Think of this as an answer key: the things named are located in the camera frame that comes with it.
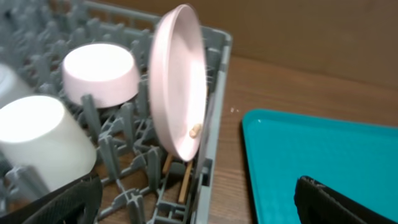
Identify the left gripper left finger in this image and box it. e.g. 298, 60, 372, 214
1, 174, 103, 224

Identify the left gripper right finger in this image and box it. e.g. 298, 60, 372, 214
294, 176, 397, 224

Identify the white cup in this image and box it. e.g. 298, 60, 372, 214
1, 95, 97, 191

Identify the wooden chopstick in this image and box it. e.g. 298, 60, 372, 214
162, 124, 201, 174
178, 161, 193, 204

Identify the grey bowl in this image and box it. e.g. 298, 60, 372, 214
0, 63, 34, 108

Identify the small pink-white bowl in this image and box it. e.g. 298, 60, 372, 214
62, 43, 140, 108

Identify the large white plate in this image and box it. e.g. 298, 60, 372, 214
149, 4, 207, 161

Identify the teal plastic tray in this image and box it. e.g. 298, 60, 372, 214
241, 108, 398, 224

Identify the grey plastic dish rack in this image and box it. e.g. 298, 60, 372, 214
0, 0, 233, 224

